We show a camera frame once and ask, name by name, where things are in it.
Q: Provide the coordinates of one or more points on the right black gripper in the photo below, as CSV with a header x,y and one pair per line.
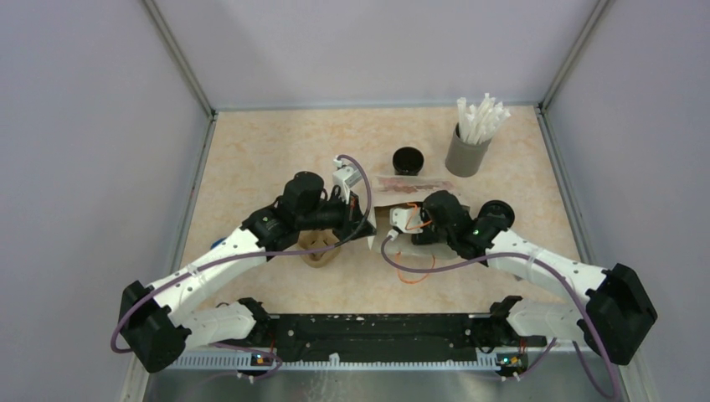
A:
x,y
427,236

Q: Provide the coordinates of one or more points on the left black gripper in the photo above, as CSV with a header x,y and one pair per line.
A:
x,y
352,214

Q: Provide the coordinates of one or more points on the beige paper takeout bag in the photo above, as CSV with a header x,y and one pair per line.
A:
x,y
397,191

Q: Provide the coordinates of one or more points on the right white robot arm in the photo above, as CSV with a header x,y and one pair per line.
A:
x,y
606,308

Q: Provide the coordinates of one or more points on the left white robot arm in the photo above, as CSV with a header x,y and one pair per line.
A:
x,y
158,322

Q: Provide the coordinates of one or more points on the brown pulp cup carrier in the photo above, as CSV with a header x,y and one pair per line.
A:
x,y
314,243

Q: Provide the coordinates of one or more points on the stack of black lids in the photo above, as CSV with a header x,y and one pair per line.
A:
x,y
498,209

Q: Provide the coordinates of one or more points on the grey cylindrical straw holder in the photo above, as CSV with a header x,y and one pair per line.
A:
x,y
463,159

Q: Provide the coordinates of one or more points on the stack of black cups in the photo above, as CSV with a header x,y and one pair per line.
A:
x,y
407,161

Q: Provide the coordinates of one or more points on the bundle of white straws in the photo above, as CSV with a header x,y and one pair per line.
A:
x,y
479,123

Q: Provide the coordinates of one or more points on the blue toy block left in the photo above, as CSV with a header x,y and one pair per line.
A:
x,y
217,243

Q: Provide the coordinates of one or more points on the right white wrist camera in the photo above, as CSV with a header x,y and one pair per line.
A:
x,y
400,217

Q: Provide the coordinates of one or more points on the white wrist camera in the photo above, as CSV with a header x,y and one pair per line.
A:
x,y
400,217
345,177

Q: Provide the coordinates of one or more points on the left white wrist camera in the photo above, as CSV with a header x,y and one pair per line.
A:
x,y
345,177

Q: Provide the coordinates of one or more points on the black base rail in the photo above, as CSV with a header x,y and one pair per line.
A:
x,y
380,338

